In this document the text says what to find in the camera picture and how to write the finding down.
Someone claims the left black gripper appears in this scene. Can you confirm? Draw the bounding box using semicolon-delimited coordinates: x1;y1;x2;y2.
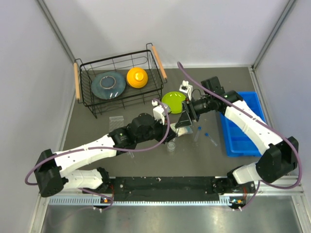
136;116;177;145

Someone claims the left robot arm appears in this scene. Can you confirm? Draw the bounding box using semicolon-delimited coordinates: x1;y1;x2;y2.
34;113;177;198

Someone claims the clear tube rack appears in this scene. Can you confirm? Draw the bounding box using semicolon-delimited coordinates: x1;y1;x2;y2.
108;116;124;133

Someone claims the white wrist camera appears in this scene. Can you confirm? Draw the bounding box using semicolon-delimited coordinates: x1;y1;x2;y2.
152;99;171;125
179;81;193;100

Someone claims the blue ceramic plate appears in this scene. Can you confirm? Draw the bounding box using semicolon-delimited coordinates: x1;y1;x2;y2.
91;71;126;100

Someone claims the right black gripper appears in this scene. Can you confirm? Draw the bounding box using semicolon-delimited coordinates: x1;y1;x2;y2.
175;96;213;129

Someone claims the small clear round dish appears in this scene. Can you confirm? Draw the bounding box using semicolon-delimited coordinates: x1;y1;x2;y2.
167;142;176;151

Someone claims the blue plastic divided bin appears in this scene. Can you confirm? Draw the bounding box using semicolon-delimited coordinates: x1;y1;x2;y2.
220;92;265;157

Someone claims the clear plastic bag with contents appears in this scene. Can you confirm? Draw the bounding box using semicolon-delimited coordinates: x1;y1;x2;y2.
170;123;193;137

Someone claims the lime green plate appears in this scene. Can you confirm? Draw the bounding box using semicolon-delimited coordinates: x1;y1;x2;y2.
162;91;186;114

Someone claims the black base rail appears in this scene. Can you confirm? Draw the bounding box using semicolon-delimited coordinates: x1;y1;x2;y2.
111;177;232;201

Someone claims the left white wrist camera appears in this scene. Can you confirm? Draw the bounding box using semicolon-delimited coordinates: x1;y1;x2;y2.
152;99;171;125

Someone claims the orange ribbed bowl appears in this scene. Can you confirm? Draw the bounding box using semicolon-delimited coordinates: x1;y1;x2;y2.
126;67;148;89

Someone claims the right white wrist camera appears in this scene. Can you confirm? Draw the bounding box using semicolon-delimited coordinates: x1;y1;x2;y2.
179;81;193;100

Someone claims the black wire basket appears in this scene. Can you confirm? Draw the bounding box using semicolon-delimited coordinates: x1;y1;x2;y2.
74;43;167;117

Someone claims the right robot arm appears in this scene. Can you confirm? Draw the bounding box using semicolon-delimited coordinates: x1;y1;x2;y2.
175;77;301;192

